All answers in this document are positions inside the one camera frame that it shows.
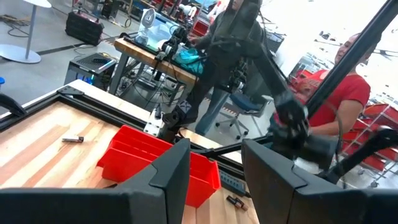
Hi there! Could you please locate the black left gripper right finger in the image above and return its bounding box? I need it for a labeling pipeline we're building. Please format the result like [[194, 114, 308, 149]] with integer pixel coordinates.
[[241, 138, 398, 224]]

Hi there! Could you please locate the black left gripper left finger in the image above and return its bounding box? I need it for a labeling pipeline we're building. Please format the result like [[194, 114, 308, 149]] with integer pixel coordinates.
[[0, 138, 192, 224]]

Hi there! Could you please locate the black and copper battery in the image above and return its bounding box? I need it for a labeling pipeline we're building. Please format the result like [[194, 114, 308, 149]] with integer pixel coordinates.
[[61, 136, 85, 144], [226, 195, 249, 212]]

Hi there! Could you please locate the blue office chair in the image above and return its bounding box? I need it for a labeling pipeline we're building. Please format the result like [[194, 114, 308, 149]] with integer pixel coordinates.
[[214, 91, 274, 141]]

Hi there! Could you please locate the person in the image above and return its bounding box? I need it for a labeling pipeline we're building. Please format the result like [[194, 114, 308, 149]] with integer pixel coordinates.
[[188, 0, 271, 138], [289, 32, 373, 138]]

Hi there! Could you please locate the red plastic bin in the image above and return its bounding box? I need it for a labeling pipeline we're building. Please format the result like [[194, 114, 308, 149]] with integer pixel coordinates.
[[96, 124, 222, 208]]

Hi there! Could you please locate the grey power strip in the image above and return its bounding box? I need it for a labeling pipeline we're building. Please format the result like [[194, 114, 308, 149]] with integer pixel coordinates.
[[219, 169, 251, 198]]

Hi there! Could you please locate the red storage bin rack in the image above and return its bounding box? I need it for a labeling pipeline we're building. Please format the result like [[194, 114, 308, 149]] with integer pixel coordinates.
[[340, 102, 398, 174]]

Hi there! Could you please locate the teal cloth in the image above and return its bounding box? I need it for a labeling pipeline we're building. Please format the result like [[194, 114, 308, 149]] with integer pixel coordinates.
[[174, 47, 205, 76]]

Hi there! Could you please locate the black computer case with lights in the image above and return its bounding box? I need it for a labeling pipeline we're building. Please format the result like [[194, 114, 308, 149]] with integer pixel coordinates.
[[63, 52, 118, 91]]

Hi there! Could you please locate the black gadget with lens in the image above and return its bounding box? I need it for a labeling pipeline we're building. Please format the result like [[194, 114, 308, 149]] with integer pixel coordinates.
[[154, 26, 190, 62]]

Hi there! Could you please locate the wooden workbench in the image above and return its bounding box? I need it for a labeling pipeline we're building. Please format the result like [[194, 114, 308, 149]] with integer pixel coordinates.
[[108, 37, 200, 97]]

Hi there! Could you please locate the clear plastic box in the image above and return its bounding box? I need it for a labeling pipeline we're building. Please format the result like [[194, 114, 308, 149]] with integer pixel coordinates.
[[134, 8, 183, 52]]

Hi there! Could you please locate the black equipment case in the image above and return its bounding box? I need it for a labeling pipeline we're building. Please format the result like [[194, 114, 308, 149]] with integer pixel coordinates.
[[64, 11, 105, 47]]

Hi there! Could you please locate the white desk fan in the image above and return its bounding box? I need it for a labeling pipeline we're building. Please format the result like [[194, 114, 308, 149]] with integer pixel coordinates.
[[140, 7, 158, 32]]

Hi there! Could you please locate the black clamp handle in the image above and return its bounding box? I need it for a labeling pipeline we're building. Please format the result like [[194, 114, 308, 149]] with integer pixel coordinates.
[[0, 93, 27, 118]]

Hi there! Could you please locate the white round pedestal table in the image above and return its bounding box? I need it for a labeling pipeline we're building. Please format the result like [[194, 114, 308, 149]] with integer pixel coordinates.
[[0, 0, 53, 65]]

